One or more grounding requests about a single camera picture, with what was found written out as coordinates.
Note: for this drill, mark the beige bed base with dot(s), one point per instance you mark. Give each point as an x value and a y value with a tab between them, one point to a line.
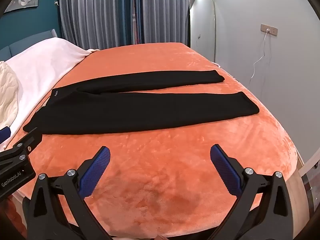
297	192

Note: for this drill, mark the beige wall outlet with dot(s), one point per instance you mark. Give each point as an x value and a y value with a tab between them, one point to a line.
271	30

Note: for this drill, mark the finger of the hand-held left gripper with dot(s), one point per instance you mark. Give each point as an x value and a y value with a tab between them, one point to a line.
30	137
5	133

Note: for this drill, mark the wall poster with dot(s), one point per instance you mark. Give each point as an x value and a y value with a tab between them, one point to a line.
25	0

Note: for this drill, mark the cream quilted comforter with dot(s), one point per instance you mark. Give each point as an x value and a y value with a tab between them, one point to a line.
7	92

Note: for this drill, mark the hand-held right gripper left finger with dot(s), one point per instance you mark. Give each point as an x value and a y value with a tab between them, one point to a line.
96	170

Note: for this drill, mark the orange plush blanket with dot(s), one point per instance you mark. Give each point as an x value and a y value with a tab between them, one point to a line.
162	180

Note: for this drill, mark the standing wall mirror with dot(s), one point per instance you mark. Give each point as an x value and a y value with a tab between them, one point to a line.
202	25

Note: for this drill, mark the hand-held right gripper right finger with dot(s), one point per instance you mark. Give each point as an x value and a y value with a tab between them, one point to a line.
225	170

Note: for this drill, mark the black pants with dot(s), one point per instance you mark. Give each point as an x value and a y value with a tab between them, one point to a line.
125	110

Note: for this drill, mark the blue headboard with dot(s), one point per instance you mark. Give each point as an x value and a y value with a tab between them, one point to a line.
30	40

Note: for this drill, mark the grey curtain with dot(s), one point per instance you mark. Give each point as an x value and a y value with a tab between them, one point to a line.
170	10
100	12

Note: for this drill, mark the white bed sheet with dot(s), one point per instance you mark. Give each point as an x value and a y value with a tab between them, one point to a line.
37	67

